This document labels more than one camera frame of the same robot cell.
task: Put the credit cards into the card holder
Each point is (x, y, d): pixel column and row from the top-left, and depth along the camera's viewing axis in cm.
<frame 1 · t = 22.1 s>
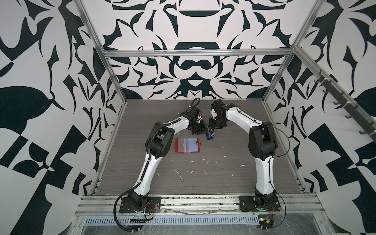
left hand: (209, 129, 100), fingers closed
right hand: (214, 125, 98), fingers open
red leather card holder: (187, 145, 96), point 2 cm above the table
blue card stand: (208, 137, 100), point 2 cm above the table
black VIP credit card: (211, 131, 98), point 6 cm above the table

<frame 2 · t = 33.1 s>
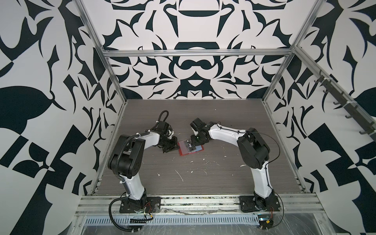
left hand: (180, 145, 94), fingers closed
right hand: (195, 141, 96), fingers closed
red leather card holder: (183, 151, 94), on the table
black VIP credit card: (190, 145, 96), point 2 cm above the table
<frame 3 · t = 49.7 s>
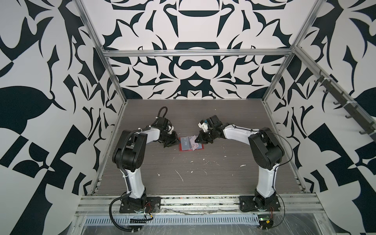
left hand: (181, 139, 96), fingers closed
right hand: (195, 140, 92), fingers closed
white pink credit card: (194, 144, 95), point 3 cm above the table
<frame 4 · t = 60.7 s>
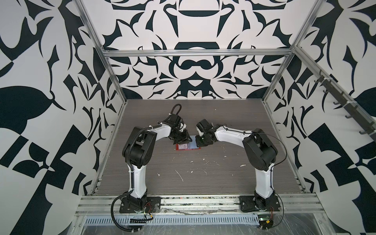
left hand: (192, 138, 95), fingers open
right hand: (198, 142, 95), fingers closed
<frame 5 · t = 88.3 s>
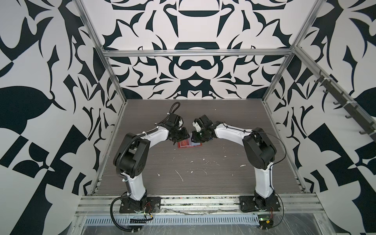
left hand: (189, 133, 93), fingers open
right hand: (192, 138, 94), fingers open
